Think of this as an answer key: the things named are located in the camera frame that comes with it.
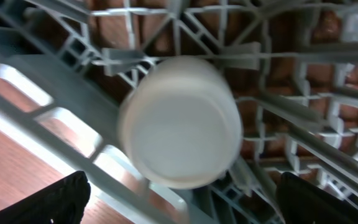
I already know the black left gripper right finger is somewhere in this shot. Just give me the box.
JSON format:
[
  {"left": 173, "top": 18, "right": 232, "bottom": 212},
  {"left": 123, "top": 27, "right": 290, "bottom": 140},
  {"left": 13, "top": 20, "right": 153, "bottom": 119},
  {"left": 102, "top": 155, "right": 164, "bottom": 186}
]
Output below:
[{"left": 275, "top": 172, "right": 358, "bottom": 224}]

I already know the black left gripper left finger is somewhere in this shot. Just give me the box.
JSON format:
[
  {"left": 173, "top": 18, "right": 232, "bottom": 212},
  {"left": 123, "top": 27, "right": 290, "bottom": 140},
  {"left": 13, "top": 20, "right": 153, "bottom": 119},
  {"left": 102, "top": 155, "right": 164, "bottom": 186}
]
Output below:
[{"left": 0, "top": 170, "right": 91, "bottom": 224}]

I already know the grey plastic dish rack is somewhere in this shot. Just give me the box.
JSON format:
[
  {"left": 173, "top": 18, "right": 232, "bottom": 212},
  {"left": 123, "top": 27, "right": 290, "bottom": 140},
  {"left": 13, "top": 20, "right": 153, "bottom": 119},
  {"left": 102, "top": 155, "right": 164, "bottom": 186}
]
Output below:
[{"left": 0, "top": 0, "right": 358, "bottom": 223}]

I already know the white cup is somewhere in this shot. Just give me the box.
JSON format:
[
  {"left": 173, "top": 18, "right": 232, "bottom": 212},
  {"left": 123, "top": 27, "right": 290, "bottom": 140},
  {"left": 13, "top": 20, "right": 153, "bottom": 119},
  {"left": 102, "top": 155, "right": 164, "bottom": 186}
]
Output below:
[{"left": 117, "top": 56, "right": 243, "bottom": 189}]

